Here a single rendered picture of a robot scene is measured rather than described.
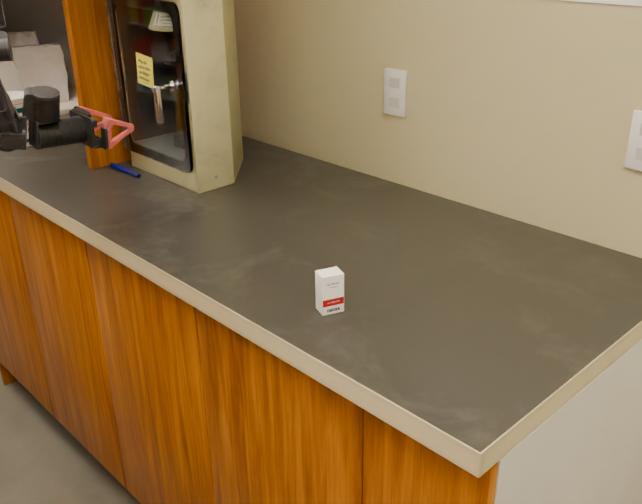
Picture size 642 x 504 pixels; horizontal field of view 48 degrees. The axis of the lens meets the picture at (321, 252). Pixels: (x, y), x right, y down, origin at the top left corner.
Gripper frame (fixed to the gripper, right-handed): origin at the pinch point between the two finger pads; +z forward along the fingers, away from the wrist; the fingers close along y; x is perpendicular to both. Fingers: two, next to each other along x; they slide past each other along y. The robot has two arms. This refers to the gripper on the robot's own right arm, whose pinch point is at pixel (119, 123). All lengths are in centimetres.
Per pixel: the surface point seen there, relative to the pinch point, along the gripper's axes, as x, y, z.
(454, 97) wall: -8, -48, 60
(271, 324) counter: 18, -67, -10
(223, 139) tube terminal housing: 6.6, -4.9, 25.3
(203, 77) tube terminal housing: -9.1, -4.4, 20.1
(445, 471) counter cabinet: 26, -103, -8
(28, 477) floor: 117, 36, -20
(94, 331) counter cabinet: 54, 5, -8
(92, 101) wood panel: 2.5, 32.1, 9.6
